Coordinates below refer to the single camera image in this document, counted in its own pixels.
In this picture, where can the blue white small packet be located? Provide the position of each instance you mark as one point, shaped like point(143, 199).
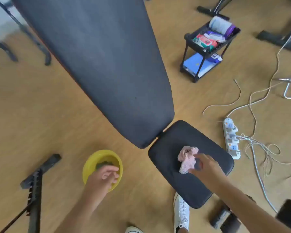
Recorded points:
point(215, 58)

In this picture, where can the yellow plastic bowl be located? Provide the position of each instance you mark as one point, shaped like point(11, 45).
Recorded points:
point(91, 164)

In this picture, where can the black metal stand leg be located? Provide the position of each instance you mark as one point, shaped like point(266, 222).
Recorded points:
point(4, 49)
point(26, 29)

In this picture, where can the person's right fingers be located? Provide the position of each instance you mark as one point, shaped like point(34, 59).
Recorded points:
point(200, 156)

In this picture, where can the black equipment foot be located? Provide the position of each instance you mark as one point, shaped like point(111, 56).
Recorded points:
point(276, 38)

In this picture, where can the black rounded object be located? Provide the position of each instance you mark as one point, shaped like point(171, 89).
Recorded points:
point(289, 211)

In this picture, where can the person's left fingers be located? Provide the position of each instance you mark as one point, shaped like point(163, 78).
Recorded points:
point(110, 169)

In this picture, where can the black two-tier storage cart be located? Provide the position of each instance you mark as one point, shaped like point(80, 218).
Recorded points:
point(201, 53)

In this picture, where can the black bench frame leg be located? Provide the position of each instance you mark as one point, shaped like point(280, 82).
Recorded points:
point(35, 191)

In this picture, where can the white power strip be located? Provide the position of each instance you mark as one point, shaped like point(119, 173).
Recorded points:
point(231, 140)

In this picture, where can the person's left forearm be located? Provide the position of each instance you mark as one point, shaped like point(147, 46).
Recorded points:
point(80, 213)

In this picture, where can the white roll with purple end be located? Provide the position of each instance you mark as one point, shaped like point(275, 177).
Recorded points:
point(219, 24)

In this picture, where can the white blue soft packet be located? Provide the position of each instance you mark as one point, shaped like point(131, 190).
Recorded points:
point(215, 36)

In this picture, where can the red green wipes packet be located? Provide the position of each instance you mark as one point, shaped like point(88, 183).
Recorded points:
point(205, 41)

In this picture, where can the black bench seat pad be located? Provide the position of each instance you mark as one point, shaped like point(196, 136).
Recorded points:
point(169, 152)

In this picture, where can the black equipment base bar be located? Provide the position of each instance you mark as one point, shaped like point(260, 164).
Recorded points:
point(214, 9)

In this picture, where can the person's right forearm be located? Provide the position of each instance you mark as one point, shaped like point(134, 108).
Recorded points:
point(242, 206)

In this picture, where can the person's left hand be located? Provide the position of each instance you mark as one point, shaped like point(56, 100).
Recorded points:
point(99, 181)

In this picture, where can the person's right hand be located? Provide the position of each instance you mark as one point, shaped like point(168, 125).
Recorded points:
point(209, 168)

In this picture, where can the silver metal frame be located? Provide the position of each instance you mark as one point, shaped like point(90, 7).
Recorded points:
point(289, 81)

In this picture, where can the pink knitted cloth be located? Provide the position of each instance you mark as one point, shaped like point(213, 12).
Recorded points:
point(186, 155)

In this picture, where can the blue folder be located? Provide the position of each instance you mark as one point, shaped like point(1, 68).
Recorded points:
point(195, 64)

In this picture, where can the grey green cloth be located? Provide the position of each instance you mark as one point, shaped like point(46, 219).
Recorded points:
point(102, 164)

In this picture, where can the large black bench backrest pad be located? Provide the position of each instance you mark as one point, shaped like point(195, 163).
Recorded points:
point(106, 60)

